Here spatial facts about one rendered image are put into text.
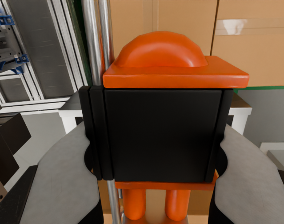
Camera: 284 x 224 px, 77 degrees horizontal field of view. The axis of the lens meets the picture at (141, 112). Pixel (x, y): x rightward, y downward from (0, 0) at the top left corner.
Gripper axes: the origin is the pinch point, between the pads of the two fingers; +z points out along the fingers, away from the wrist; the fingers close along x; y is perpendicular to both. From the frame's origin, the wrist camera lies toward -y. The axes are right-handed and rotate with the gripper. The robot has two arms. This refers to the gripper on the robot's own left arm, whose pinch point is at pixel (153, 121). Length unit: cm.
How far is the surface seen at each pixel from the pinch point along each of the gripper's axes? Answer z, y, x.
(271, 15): 54, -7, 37
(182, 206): -0.7, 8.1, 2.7
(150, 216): -0.3, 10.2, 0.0
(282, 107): 108, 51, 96
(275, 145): 107, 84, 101
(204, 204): 15.9, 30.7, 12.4
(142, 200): -0.4, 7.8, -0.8
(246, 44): 54, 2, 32
